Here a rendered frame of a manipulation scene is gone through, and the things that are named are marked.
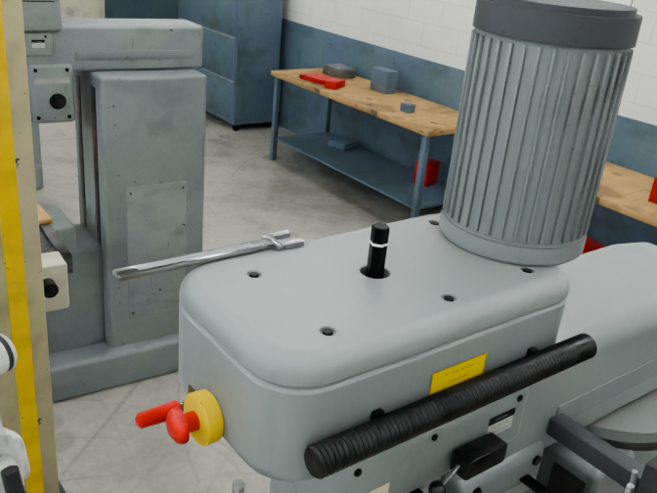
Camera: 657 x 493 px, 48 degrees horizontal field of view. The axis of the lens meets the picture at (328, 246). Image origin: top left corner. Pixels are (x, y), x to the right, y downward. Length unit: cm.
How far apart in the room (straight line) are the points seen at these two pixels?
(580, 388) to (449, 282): 37
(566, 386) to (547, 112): 43
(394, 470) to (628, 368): 52
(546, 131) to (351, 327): 34
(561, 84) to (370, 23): 649
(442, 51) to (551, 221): 573
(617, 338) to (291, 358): 64
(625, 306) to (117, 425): 284
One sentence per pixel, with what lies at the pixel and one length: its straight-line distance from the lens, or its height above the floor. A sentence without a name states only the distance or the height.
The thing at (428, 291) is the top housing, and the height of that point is 189.
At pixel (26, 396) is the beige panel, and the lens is 289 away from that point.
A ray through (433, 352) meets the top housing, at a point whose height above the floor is 185.
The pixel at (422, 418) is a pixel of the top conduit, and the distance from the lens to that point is 81.
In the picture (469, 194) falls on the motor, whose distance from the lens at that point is 97.
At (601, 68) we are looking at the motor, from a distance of 94.
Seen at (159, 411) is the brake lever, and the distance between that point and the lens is 94.
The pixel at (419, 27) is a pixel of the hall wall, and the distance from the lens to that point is 686.
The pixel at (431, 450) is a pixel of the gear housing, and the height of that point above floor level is 169.
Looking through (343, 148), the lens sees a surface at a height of 26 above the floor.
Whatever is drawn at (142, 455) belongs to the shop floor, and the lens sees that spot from 353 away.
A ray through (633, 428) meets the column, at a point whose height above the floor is 156.
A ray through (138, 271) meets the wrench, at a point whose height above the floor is 190.
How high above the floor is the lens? 228
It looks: 24 degrees down
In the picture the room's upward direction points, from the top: 6 degrees clockwise
